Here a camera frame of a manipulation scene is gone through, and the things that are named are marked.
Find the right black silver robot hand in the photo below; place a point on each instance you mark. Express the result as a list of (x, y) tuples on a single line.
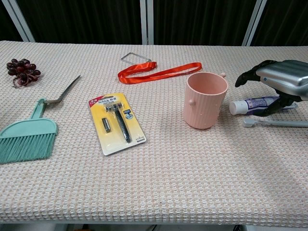
[(284, 74)]

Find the purple white toothpaste tube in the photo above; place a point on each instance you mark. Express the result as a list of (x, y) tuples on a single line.
[(250, 104)]

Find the grey toothbrush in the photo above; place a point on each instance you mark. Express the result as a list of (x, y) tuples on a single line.
[(276, 123)]

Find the pink ribbed cup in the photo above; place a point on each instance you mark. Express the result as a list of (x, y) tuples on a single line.
[(204, 108)]

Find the green hand brush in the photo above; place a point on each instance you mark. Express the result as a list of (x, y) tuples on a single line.
[(26, 139)]

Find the black pleated curtain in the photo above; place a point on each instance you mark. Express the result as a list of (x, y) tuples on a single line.
[(6, 26), (84, 19), (286, 24), (199, 21)]

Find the clear badge holder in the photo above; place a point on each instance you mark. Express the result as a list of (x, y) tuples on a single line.
[(127, 59)]

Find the beige waffle tablecloth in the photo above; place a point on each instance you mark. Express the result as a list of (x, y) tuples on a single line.
[(154, 180)]

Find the yellow razor blister pack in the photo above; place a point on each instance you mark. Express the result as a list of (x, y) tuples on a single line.
[(118, 125)]

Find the dark red grape bunch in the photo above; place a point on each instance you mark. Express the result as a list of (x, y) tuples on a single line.
[(22, 71)]

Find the white frame post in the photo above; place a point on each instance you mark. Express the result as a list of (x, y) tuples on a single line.
[(255, 21), (20, 21), (146, 21)]

